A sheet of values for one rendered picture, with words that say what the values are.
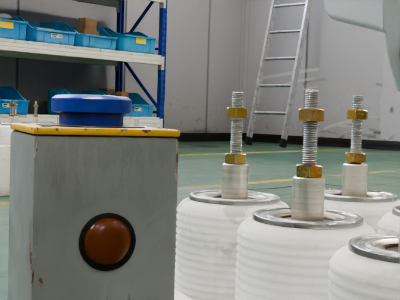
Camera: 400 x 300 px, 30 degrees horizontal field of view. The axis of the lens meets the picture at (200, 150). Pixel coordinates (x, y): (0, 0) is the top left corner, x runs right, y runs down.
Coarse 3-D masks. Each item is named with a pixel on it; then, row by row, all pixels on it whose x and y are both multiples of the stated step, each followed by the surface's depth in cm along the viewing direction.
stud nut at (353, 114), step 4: (348, 112) 66; (352, 112) 66; (356, 112) 65; (360, 112) 65; (364, 112) 66; (348, 116) 66; (352, 116) 66; (356, 116) 65; (360, 116) 66; (364, 116) 66
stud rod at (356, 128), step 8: (352, 96) 66; (360, 96) 66; (360, 104) 66; (352, 120) 66; (360, 120) 66; (352, 128) 66; (360, 128) 66; (352, 136) 66; (360, 136) 66; (352, 144) 66; (360, 144) 66; (352, 152) 66; (360, 152) 66
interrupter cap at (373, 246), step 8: (352, 240) 41; (360, 240) 42; (368, 240) 42; (376, 240) 42; (384, 240) 42; (392, 240) 43; (352, 248) 40; (360, 248) 39; (368, 248) 40; (376, 248) 39; (384, 248) 40; (392, 248) 41; (368, 256) 38; (376, 256) 38; (384, 256) 38; (392, 256) 37
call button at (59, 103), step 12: (60, 96) 36; (72, 96) 36; (84, 96) 36; (96, 96) 36; (108, 96) 36; (120, 96) 36; (60, 108) 36; (72, 108) 36; (84, 108) 35; (96, 108) 36; (108, 108) 36; (120, 108) 36; (60, 120) 37; (72, 120) 36; (84, 120) 36; (96, 120) 36; (108, 120) 36; (120, 120) 37
